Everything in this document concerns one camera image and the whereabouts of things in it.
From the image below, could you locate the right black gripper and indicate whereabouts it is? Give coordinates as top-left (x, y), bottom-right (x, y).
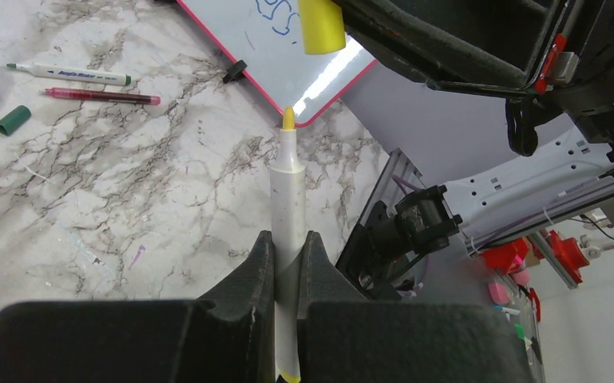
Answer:
top-left (337, 0), bottom-right (576, 98)

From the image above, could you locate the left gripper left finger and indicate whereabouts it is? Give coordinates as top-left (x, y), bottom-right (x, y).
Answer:
top-left (0, 231), bottom-right (275, 382)

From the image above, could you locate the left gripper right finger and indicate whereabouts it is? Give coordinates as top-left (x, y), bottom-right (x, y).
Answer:
top-left (298, 231), bottom-right (533, 382)

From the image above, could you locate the white yellow highlighter pen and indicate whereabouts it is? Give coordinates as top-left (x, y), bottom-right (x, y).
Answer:
top-left (270, 106), bottom-right (307, 382)

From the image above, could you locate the small yellow highlighter cap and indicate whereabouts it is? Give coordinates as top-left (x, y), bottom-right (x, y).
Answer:
top-left (298, 0), bottom-right (346, 55)

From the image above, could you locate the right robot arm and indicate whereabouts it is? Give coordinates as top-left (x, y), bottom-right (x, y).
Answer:
top-left (336, 1), bottom-right (614, 298)

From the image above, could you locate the pink red pen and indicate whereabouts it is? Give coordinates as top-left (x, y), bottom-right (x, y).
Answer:
top-left (41, 87), bottom-right (161, 105)

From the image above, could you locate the pink framed whiteboard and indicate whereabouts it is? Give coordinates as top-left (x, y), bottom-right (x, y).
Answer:
top-left (179, 0), bottom-right (376, 128)

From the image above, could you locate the black whiteboard clip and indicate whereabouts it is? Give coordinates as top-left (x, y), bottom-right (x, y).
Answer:
top-left (222, 60), bottom-right (247, 84)

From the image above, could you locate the white green acrylic marker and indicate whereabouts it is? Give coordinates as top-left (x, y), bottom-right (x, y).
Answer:
top-left (6, 63), bottom-right (132, 86)

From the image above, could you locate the green marker cap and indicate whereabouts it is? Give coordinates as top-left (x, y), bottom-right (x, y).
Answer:
top-left (0, 105), bottom-right (31, 136)

